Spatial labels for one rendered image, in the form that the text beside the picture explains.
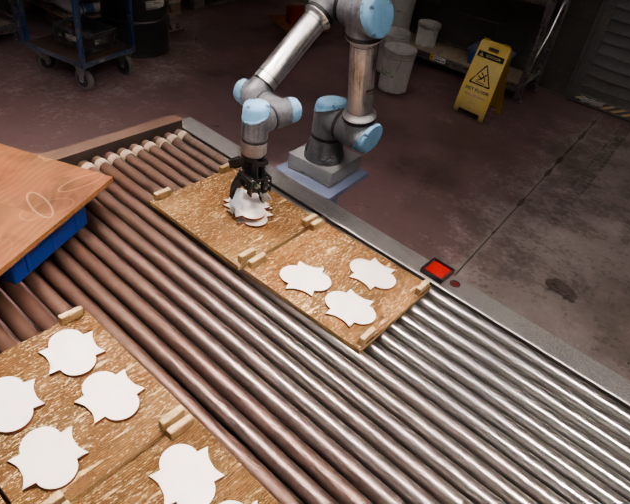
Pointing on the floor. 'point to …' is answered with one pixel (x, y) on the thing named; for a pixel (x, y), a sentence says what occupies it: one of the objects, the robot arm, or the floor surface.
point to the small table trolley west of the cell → (46, 57)
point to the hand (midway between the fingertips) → (246, 206)
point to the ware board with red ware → (289, 17)
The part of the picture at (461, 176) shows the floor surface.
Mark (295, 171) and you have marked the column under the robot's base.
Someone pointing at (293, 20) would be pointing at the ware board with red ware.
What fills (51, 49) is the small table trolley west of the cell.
